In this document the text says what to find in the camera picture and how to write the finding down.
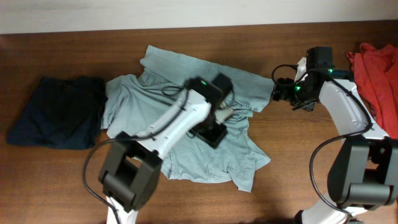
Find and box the folded dark navy garment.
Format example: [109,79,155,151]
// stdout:
[6,77,108,150]

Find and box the red garment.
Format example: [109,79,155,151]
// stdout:
[346,42,397,139]

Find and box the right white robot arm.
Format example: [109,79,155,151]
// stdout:
[274,69,397,223]

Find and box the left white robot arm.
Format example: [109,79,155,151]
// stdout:
[98,74,233,223]

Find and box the light blue t-shirt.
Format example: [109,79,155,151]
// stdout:
[101,45,274,192]

